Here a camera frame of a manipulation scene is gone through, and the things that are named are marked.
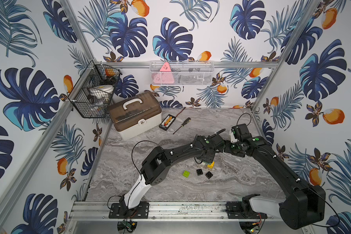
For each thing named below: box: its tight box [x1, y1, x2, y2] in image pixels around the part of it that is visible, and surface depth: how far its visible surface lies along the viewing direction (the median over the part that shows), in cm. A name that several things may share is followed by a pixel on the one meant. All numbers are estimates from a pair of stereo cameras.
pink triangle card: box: [152, 61, 175, 85], surface depth 92 cm
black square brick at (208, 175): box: [205, 171, 214, 180], surface depth 87 cm
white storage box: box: [107, 91, 163, 141], surface depth 97 cm
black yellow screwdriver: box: [172, 117, 192, 135], surface depth 112 cm
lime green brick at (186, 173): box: [182, 170, 191, 178], surface depth 87 cm
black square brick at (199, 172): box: [196, 168, 204, 176], surface depth 88 cm
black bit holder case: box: [158, 114, 176, 131], surface depth 112 cm
